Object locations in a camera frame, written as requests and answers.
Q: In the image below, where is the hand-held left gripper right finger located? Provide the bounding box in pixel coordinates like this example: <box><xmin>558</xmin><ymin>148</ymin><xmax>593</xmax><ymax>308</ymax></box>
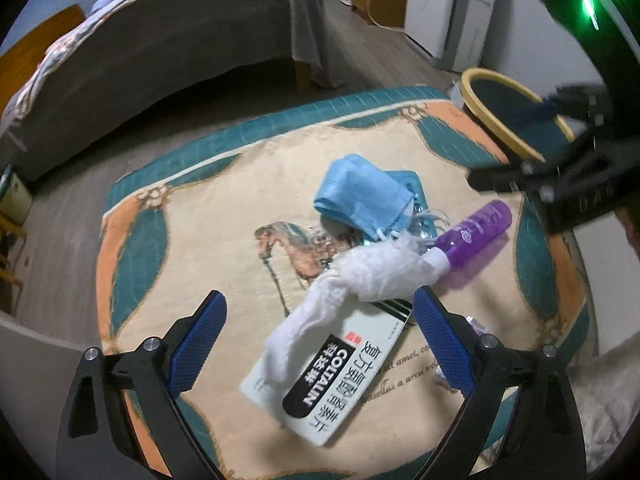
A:
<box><xmin>413</xmin><ymin>285</ymin><xmax>586</xmax><ymax>480</ymax></box>

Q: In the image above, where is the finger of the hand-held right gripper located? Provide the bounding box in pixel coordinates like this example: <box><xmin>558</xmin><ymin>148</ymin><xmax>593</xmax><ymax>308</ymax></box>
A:
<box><xmin>510</xmin><ymin>85</ymin><xmax>611</xmax><ymax>123</ymax></box>
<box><xmin>467</xmin><ymin>130</ymin><xmax>608</xmax><ymax>203</ymax></box>

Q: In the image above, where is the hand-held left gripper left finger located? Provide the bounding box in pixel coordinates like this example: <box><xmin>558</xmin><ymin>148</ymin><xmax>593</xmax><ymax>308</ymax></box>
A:
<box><xmin>56</xmin><ymin>289</ymin><xmax>228</xmax><ymax>480</ymax></box>

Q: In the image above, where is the yellow-rimmed round bin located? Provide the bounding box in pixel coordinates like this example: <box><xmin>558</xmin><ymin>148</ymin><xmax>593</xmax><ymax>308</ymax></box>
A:
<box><xmin>460</xmin><ymin>67</ymin><xmax>576</xmax><ymax>162</ymax></box>

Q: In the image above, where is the white tissue wad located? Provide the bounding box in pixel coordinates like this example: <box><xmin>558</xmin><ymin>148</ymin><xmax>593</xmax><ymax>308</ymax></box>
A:
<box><xmin>265</xmin><ymin>237</ymin><xmax>446</xmax><ymax>391</ymax></box>

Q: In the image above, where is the white medicine box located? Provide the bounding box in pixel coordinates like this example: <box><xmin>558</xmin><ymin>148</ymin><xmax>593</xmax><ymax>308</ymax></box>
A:
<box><xmin>239</xmin><ymin>300</ymin><xmax>412</xmax><ymax>447</ymax></box>

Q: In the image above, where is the blue face mask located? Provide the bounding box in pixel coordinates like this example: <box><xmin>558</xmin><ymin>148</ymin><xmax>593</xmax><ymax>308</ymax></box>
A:
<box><xmin>313</xmin><ymin>155</ymin><xmax>416</xmax><ymax>235</ymax></box>

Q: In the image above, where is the person's right hand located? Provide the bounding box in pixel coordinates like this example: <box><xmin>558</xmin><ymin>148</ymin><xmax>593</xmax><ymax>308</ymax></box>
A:
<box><xmin>619</xmin><ymin>206</ymin><xmax>640</xmax><ymax>257</ymax></box>

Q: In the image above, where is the blue and white packet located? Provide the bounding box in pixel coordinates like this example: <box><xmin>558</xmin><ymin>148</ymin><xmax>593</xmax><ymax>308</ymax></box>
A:
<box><xmin>432</xmin><ymin>316</ymin><xmax>496</xmax><ymax>388</ymax></box>

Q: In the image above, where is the purple plastic bottle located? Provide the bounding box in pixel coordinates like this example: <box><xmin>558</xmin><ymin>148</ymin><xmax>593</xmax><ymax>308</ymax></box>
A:
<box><xmin>425</xmin><ymin>200</ymin><xmax>512</xmax><ymax>288</ymax></box>

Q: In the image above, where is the clear plastic wrapper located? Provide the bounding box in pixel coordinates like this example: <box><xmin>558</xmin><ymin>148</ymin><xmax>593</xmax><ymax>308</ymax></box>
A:
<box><xmin>400</xmin><ymin>207</ymin><xmax>451</xmax><ymax>251</ymax></box>

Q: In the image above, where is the printed floor mat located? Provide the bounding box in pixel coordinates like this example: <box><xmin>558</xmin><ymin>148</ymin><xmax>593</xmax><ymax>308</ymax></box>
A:
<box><xmin>95</xmin><ymin>85</ymin><xmax>598</xmax><ymax>480</ymax></box>

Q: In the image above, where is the teal plastic packet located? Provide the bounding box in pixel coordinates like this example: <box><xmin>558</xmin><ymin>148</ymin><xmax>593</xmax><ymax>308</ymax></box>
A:
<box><xmin>385</xmin><ymin>170</ymin><xmax>432</xmax><ymax>221</ymax></box>

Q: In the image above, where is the white air purifier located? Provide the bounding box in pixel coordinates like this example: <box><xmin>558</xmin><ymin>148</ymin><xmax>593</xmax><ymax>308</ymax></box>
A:
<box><xmin>404</xmin><ymin>0</ymin><xmax>501</xmax><ymax>72</ymax></box>

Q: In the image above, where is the white fleece cloth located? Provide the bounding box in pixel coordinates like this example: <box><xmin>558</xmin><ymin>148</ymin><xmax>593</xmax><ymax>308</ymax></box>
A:
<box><xmin>570</xmin><ymin>347</ymin><xmax>640</xmax><ymax>480</ymax></box>

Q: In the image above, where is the wooden nightstand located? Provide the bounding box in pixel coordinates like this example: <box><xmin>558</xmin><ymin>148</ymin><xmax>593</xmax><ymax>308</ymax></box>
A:
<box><xmin>0</xmin><ymin>210</ymin><xmax>26</xmax><ymax>313</ymax></box>

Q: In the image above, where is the green waste bin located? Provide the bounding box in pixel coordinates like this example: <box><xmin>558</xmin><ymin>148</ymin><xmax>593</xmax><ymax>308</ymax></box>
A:
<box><xmin>0</xmin><ymin>165</ymin><xmax>33</xmax><ymax>223</ymax></box>

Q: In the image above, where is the grey bedspread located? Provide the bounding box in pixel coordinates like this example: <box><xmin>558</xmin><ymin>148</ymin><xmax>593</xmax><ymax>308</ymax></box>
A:
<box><xmin>0</xmin><ymin>0</ymin><xmax>351</xmax><ymax>181</ymax></box>

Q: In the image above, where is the floral quilt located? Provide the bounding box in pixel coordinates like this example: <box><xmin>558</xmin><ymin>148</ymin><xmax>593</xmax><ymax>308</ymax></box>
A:
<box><xmin>0</xmin><ymin>0</ymin><xmax>216</xmax><ymax>126</ymax></box>

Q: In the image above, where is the wooden bed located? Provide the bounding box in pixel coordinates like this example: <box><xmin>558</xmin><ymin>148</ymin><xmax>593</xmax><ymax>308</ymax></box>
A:
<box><xmin>0</xmin><ymin>0</ymin><xmax>351</xmax><ymax>181</ymax></box>

